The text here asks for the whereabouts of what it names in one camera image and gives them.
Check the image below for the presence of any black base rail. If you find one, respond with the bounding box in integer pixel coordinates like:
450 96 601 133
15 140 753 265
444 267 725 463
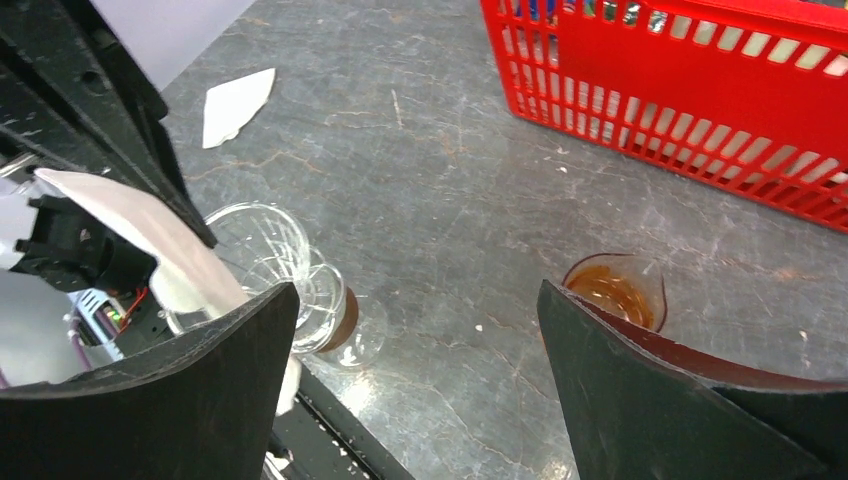
261 371 412 480

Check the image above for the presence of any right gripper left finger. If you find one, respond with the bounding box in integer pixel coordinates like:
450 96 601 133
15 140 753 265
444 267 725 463
1 283 300 479

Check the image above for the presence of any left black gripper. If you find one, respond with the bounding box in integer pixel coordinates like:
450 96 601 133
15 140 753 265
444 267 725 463
1 0 217 295

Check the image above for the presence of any white paper coffee filter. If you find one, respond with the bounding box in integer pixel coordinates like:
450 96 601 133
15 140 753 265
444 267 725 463
34 167 303 417
202 68 276 149

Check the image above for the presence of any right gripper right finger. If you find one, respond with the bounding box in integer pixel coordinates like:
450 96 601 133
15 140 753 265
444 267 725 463
537 281 847 479

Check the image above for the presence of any red plastic shopping basket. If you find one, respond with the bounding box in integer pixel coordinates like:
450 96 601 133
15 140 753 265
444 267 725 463
481 1 847 232

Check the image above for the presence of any glass carafe with coffee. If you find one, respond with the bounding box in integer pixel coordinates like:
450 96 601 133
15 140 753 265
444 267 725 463
561 252 668 332

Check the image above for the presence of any glass cup with coffee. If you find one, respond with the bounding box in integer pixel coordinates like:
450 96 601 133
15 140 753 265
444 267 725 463
318 287 359 353

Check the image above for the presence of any clear glass dripper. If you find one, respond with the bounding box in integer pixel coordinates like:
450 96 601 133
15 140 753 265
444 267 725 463
205 202 388 368

